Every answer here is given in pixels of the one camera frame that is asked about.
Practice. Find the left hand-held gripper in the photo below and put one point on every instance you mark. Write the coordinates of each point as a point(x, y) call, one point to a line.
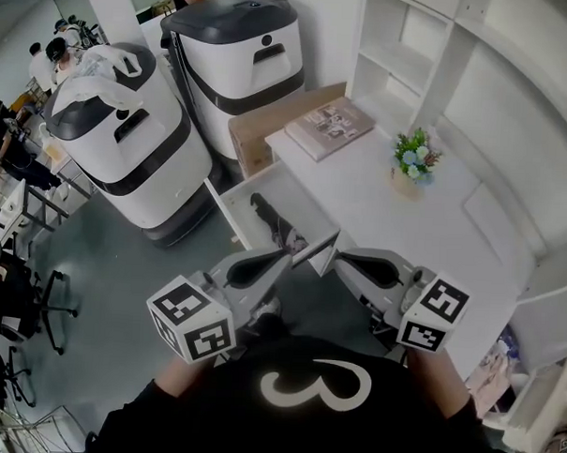
point(192, 320)

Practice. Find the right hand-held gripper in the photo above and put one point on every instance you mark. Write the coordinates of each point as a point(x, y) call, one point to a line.
point(432, 316)

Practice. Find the black patterned umbrella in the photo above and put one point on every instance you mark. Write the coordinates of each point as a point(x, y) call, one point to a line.
point(283, 225)

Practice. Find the white drawer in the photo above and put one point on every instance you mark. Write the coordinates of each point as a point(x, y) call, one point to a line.
point(240, 205)

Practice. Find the person's left forearm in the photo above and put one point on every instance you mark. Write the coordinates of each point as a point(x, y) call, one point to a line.
point(183, 373)

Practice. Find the person's right forearm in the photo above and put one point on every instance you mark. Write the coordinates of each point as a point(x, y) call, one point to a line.
point(438, 382)

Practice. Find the potted blue white flowers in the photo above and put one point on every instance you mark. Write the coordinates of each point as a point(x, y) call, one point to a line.
point(414, 161)

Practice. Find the brown cardboard box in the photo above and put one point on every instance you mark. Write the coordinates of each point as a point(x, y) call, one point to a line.
point(249, 142)

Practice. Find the white flat pad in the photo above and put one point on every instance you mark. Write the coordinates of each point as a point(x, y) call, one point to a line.
point(504, 216)

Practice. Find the illustrated poster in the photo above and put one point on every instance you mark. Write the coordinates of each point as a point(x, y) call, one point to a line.
point(495, 371)

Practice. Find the person's black printed shirt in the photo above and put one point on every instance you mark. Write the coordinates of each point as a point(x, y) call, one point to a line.
point(312, 424)

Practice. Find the large photo book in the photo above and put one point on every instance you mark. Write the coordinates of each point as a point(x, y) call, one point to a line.
point(330, 126)

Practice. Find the tall white black service robot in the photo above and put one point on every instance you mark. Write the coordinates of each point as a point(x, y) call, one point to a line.
point(234, 73)

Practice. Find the white storage box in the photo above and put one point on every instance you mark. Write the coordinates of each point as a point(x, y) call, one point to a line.
point(543, 410)

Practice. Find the white shelf unit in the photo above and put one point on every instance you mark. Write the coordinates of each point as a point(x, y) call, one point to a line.
point(399, 57)

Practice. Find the white plastic bag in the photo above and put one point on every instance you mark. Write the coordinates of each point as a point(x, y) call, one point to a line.
point(95, 88)

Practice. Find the white table with metal frame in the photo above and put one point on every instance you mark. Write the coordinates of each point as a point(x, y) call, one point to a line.
point(12, 209)

